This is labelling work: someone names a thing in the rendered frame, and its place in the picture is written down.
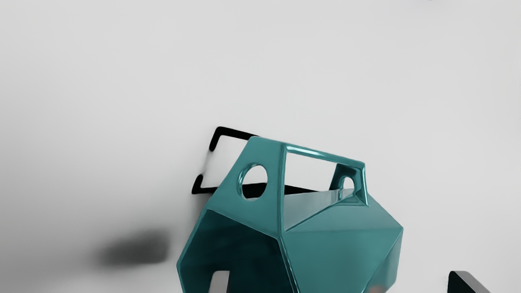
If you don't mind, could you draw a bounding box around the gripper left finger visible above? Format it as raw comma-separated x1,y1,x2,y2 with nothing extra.
209,270,232,293

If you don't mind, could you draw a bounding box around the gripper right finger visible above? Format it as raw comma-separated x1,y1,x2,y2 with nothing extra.
447,270,492,293

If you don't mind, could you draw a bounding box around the teal faceted mug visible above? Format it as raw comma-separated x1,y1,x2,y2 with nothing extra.
176,136,404,293

